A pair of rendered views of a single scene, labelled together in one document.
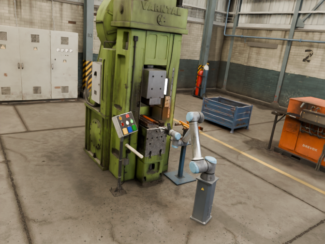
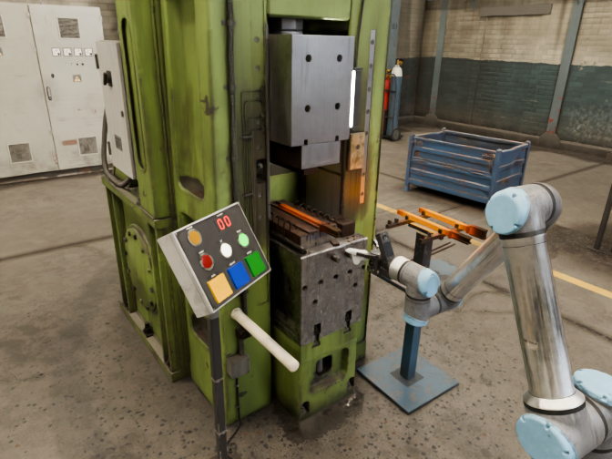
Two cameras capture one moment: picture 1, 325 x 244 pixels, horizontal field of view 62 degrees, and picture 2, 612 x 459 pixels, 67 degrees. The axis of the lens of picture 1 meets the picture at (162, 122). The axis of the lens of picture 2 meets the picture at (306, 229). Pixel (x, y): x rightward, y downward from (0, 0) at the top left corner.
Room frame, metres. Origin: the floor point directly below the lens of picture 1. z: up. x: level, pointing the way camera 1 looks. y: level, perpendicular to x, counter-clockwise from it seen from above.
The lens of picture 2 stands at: (2.04, 0.21, 1.74)
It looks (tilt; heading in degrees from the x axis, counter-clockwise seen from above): 22 degrees down; 359
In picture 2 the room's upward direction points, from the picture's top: 1 degrees clockwise
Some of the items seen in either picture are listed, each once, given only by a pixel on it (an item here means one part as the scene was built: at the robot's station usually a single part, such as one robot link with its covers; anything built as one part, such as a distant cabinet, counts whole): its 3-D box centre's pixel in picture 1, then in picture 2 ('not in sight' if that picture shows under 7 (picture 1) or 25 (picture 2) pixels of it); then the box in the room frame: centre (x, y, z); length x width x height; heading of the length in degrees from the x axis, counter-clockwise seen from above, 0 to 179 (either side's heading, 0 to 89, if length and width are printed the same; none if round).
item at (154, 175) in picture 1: (144, 161); (297, 344); (4.09, 0.23, 0.23); 0.55 x 0.37 x 0.47; 37
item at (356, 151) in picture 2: (167, 101); (356, 151); (4.17, -0.04, 1.27); 0.09 x 0.02 x 0.17; 127
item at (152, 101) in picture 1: (147, 98); (291, 145); (4.05, 0.26, 1.32); 0.42 x 0.20 x 0.10; 37
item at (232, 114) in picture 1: (225, 113); (464, 167); (7.52, -1.76, 0.36); 1.20 x 0.80 x 0.72; 42
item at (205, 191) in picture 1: (204, 198); not in sight; (3.07, -0.64, 0.30); 0.22 x 0.22 x 0.60; 56
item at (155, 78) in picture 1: (151, 82); (300, 86); (4.07, 0.23, 1.56); 0.42 x 0.39 x 0.40; 37
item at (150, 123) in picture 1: (145, 120); (290, 221); (4.05, 0.26, 0.96); 0.42 x 0.20 x 0.09; 37
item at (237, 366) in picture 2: (125, 161); (238, 364); (3.76, 0.50, 0.36); 0.09 x 0.07 x 0.12; 127
